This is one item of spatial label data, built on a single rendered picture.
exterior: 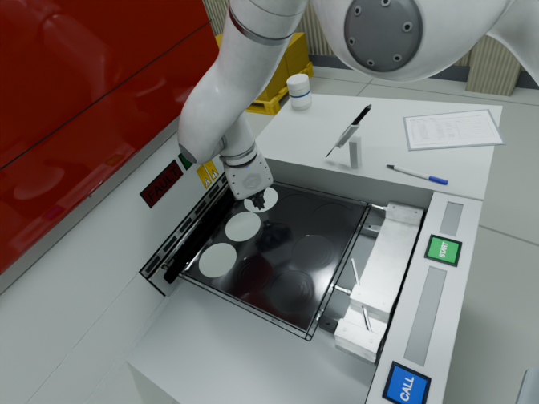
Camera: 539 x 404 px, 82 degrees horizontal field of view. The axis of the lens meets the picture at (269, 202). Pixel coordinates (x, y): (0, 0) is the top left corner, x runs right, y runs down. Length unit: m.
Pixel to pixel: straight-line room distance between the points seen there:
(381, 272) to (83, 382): 0.68
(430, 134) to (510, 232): 1.18
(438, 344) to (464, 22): 0.48
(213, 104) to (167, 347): 0.58
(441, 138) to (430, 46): 0.69
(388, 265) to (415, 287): 0.13
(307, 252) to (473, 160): 0.44
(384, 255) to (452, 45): 0.58
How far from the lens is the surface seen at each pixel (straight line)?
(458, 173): 0.83
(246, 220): 0.85
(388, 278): 0.73
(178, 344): 0.85
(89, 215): 0.68
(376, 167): 0.83
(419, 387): 0.58
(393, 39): 0.23
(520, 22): 0.35
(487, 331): 1.71
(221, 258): 0.81
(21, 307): 0.70
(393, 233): 0.80
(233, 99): 0.51
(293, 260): 0.74
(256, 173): 0.72
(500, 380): 1.65
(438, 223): 0.73
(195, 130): 0.54
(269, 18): 0.41
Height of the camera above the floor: 1.52
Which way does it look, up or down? 45 degrees down
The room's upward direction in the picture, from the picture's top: 19 degrees counter-clockwise
